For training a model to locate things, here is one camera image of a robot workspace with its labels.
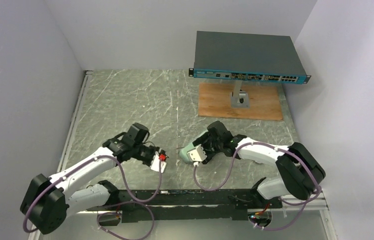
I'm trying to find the mint green umbrella case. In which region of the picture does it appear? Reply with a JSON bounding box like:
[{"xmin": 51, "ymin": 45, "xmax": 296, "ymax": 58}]
[{"xmin": 179, "ymin": 141, "xmax": 207, "ymax": 164}]

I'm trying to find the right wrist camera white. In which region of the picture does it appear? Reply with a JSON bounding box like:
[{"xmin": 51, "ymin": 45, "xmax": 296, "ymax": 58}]
[{"xmin": 187, "ymin": 145, "xmax": 207, "ymax": 163}]

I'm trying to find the wooden board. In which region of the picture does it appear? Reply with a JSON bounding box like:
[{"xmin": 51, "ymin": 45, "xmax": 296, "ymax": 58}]
[{"xmin": 198, "ymin": 82, "xmax": 283, "ymax": 121}]

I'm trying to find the aluminium rail frame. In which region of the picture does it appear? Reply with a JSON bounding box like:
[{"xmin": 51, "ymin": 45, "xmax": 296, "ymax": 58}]
[{"xmin": 27, "ymin": 70, "xmax": 339, "ymax": 240}]

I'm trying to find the grey metal stand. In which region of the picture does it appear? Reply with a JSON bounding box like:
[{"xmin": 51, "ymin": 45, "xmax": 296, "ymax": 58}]
[{"xmin": 229, "ymin": 80, "xmax": 250, "ymax": 109}]

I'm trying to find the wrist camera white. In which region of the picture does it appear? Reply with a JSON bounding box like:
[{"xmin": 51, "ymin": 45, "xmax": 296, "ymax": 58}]
[
  {"xmin": 150, "ymin": 153, "xmax": 168, "ymax": 174},
  {"xmin": 187, "ymin": 145, "xmax": 207, "ymax": 163}
]

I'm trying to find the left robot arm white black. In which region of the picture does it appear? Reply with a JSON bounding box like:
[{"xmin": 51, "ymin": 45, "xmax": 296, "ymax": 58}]
[{"xmin": 20, "ymin": 122, "xmax": 168, "ymax": 234}]

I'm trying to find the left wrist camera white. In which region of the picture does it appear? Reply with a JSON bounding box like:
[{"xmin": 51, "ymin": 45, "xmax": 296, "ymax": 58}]
[{"xmin": 150, "ymin": 153, "xmax": 168, "ymax": 174}]

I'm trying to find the network switch blue front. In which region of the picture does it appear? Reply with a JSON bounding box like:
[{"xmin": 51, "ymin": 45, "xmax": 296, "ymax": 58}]
[{"xmin": 188, "ymin": 31, "xmax": 311, "ymax": 85}]

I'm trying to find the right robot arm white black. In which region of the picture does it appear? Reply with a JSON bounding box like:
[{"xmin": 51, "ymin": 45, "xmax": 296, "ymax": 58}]
[{"xmin": 190, "ymin": 120, "xmax": 326, "ymax": 203}]

